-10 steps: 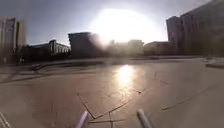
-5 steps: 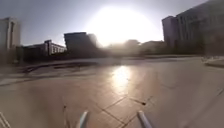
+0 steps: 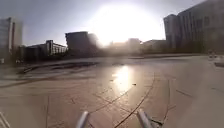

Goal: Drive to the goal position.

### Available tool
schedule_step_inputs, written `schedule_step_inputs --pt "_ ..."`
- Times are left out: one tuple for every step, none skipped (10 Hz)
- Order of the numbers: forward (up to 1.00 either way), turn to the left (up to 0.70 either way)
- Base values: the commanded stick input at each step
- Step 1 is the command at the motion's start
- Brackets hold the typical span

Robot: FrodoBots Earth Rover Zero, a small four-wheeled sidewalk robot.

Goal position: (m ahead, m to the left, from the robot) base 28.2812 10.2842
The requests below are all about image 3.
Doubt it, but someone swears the low hazy building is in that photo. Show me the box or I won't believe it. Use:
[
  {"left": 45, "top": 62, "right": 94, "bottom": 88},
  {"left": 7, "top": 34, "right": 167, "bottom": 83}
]
[{"left": 108, "top": 37, "right": 168, "bottom": 55}]

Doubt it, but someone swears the dark block building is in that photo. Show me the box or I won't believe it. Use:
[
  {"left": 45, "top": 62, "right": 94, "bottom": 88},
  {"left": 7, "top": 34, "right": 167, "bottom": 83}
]
[{"left": 64, "top": 31, "right": 100, "bottom": 57}]

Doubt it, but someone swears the robot's own part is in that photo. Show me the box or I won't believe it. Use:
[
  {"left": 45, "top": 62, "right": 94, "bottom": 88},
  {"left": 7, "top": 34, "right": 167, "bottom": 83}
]
[
  {"left": 75, "top": 110, "right": 90, "bottom": 128},
  {"left": 136, "top": 109, "right": 154, "bottom": 128}
]

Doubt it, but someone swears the low long building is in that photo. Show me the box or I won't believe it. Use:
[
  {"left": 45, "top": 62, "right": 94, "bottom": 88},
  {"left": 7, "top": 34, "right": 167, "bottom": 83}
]
[{"left": 20, "top": 39, "right": 68, "bottom": 62}]

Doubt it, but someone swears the tall grey building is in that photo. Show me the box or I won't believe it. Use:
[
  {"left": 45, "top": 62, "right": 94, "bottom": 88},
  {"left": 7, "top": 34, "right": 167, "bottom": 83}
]
[{"left": 163, "top": 0, "right": 224, "bottom": 54}]

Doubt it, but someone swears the tall pale building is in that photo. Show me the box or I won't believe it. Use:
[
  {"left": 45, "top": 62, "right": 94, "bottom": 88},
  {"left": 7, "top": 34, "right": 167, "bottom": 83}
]
[{"left": 0, "top": 17, "right": 24, "bottom": 61}]

